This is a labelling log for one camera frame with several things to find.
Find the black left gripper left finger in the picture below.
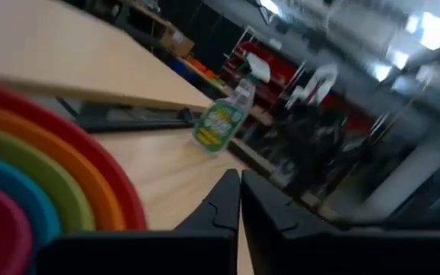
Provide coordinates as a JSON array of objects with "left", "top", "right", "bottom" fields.
[{"left": 36, "top": 169, "right": 241, "bottom": 275}]

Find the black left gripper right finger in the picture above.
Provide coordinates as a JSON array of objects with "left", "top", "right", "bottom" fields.
[{"left": 241, "top": 169, "right": 440, "bottom": 275}]

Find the clear spray bottle green label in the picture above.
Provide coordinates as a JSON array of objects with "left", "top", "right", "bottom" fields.
[{"left": 191, "top": 52, "right": 273, "bottom": 154}]

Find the blue bowl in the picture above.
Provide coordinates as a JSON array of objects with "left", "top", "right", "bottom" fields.
[{"left": 0, "top": 150, "right": 62, "bottom": 253}]

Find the orange bowl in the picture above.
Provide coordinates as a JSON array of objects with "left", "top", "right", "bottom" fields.
[{"left": 0, "top": 99, "right": 127, "bottom": 233}]

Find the large red bowl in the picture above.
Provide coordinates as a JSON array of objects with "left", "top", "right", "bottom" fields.
[{"left": 0, "top": 76, "right": 149, "bottom": 232}]

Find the green bowl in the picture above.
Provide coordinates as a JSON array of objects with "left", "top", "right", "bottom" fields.
[{"left": 0, "top": 122, "right": 96, "bottom": 234}]

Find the red storage rack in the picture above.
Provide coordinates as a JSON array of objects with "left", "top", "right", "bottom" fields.
[{"left": 222, "top": 40, "right": 301, "bottom": 106}]

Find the brown cardboard box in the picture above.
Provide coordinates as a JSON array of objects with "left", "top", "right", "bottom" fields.
[{"left": 160, "top": 23, "right": 196, "bottom": 59}]

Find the light wooden desk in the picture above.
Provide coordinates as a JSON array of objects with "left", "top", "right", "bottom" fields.
[{"left": 0, "top": 0, "right": 214, "bottom": 112}]

